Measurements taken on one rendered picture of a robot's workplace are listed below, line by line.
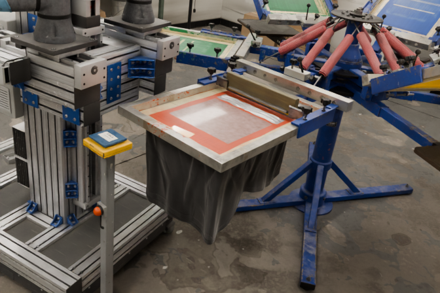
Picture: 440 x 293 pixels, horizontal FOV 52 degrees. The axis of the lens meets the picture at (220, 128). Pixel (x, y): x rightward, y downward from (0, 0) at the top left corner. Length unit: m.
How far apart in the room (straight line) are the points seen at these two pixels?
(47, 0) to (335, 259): 2.07
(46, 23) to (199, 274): 1.50
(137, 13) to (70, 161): 0.79
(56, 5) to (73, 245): 1.19
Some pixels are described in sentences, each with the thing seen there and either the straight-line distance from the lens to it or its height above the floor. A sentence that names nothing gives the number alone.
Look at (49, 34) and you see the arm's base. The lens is 1.77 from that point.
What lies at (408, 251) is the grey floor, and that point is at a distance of 3.13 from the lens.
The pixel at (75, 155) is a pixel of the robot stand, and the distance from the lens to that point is 2.28.
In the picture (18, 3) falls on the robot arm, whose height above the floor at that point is 1.40.
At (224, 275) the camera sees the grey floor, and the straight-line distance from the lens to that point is 2.56.
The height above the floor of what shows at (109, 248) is 0.45.
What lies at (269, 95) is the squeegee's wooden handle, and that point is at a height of 1.03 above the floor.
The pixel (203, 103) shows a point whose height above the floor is 0.96.
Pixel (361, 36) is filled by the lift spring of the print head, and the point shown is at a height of 1.24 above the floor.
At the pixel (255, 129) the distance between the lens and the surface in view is 1.90.
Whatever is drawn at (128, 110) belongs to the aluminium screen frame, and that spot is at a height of 0.99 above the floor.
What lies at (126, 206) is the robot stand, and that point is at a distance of 2.62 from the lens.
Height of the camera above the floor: 1.78
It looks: 26 degrees down
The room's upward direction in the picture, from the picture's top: 7 degrees clockwise
